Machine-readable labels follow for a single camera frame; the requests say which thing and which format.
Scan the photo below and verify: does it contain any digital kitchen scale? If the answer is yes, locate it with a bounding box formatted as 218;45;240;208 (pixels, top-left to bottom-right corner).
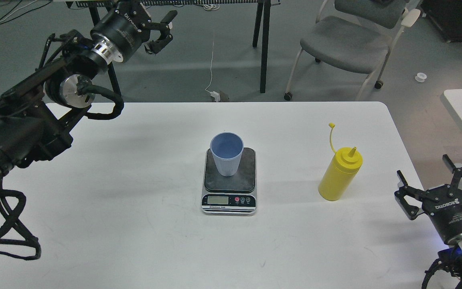
201;147;258;216

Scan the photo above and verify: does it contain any blue ribbed plastic cup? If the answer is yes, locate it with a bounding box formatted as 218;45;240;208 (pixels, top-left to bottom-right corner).
210;132;244;177

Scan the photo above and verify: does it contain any yellow squeeze bottle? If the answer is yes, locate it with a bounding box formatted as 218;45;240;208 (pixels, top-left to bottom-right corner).
318;123;363;201

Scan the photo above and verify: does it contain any white cable with plug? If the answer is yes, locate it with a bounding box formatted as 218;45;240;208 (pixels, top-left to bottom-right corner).
205;30;231;102

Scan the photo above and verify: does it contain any black trestle table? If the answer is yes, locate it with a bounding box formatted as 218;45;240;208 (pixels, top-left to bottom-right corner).
65;0;283;94

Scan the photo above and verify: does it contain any black box in corner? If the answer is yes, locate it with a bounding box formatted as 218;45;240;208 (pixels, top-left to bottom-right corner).
420;0;462;43

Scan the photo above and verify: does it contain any white tape spool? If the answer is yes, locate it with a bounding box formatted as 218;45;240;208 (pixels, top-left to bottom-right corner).
414;72;427;83

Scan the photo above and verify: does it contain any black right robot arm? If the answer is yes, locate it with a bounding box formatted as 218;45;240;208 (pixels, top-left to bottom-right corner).
394;155;462;289

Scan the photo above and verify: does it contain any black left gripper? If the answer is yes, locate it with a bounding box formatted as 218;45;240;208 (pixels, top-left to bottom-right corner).
90;0;178;62

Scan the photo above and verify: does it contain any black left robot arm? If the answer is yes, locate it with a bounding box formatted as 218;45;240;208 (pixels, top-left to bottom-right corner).
0;0;178;261

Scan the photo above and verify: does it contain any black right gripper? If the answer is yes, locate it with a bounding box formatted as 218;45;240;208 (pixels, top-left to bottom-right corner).
394;154;462;246

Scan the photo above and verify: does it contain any grey office chair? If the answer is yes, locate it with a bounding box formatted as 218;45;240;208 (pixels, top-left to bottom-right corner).
284;0;421;101

